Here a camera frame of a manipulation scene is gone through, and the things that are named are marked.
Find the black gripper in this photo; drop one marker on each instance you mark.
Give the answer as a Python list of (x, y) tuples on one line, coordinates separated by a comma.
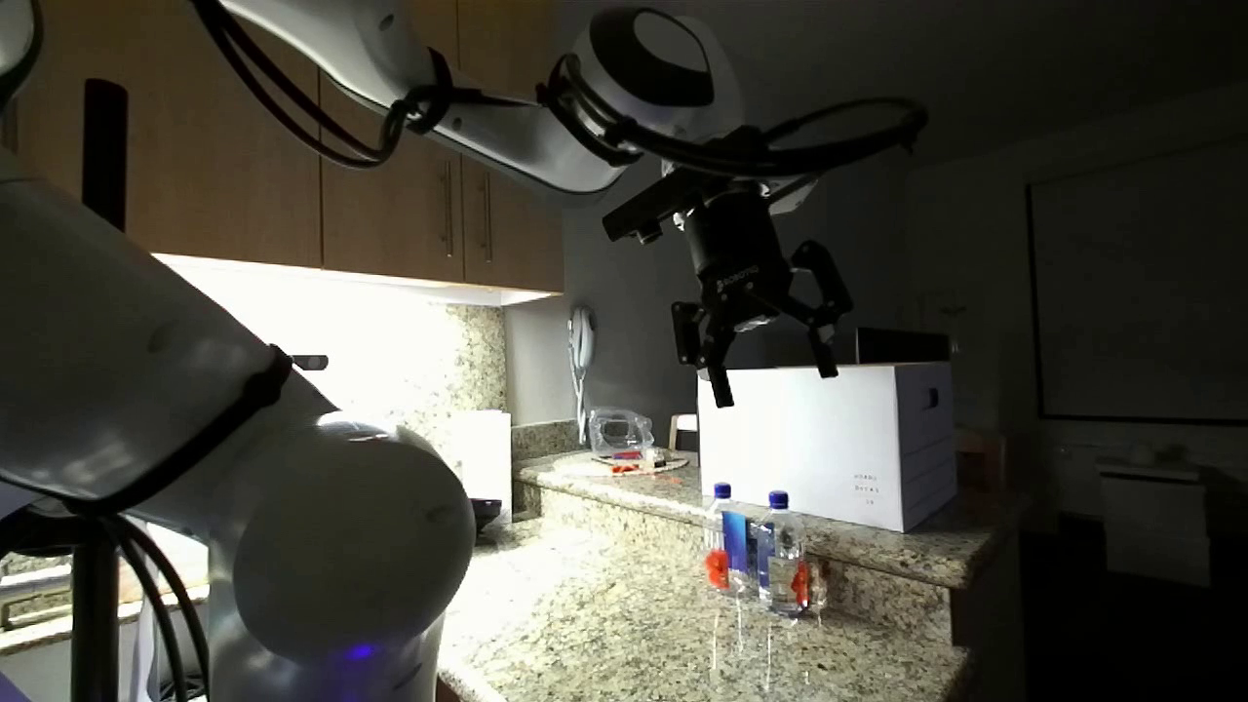
[(746, 284)]

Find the white wall board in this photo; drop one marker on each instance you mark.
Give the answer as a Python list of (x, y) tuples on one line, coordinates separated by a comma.
[(1140, 291)]

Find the white storage box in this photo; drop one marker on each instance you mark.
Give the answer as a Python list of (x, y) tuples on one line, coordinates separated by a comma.
[(871, 445)]

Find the plastic water bottle red flower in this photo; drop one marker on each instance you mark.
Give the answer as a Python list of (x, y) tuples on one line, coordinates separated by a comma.
[(780, 565)]

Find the black vertical pole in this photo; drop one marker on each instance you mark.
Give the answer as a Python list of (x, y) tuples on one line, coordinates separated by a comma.
[(104, 151)]

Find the wooden wall cabinets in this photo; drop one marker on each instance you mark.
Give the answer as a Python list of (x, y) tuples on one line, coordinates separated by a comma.
[(246, 151)]

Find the plastic water bottle blue label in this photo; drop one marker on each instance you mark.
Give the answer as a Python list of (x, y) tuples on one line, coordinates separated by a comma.
[(727, 544)]

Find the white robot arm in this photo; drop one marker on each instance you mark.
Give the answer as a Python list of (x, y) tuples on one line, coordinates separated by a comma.
[(130, 401)]

